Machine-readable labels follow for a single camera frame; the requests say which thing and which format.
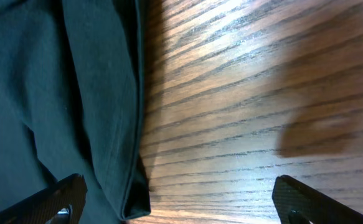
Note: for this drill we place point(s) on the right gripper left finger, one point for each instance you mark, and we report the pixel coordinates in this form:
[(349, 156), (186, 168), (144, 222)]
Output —
[(62, 202)]

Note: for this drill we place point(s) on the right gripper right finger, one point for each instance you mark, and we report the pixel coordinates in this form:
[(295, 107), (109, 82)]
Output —
[(296, 202)]

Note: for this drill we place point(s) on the black t-shirt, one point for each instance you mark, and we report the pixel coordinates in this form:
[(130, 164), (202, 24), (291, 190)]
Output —
[(71, 101)]

